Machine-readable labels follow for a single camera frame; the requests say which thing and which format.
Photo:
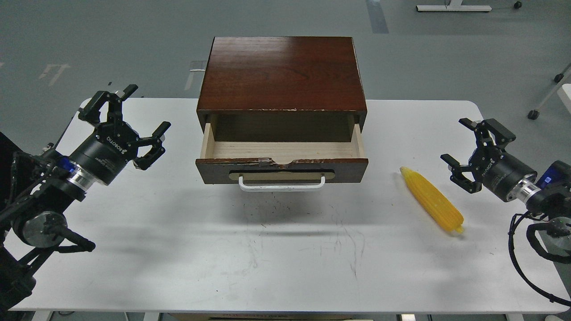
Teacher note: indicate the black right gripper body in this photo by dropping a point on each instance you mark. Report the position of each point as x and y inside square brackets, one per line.
[499, 171]

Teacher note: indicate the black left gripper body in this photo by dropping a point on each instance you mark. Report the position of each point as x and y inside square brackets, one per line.
[105, 153]

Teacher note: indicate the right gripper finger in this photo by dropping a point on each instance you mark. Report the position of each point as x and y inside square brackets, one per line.
[457, 176]
[489, 133]

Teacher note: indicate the yellow corn cob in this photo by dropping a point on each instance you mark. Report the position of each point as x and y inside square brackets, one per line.
[440, 209]

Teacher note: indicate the wooden drawer white handle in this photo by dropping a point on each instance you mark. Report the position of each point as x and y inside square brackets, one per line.
[281, 166]

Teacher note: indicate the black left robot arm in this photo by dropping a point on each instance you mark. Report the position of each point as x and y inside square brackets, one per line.
[41, 187]

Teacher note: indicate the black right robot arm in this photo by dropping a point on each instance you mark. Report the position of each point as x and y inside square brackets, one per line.
[549, 195]

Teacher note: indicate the white wheeled stand leg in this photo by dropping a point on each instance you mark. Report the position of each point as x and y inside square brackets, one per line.
[559, 80]

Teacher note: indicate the dark wooden cabinet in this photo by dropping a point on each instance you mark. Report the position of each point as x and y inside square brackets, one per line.
[289, 88]

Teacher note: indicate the white stand base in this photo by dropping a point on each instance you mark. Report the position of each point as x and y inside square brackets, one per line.
[453, 6]

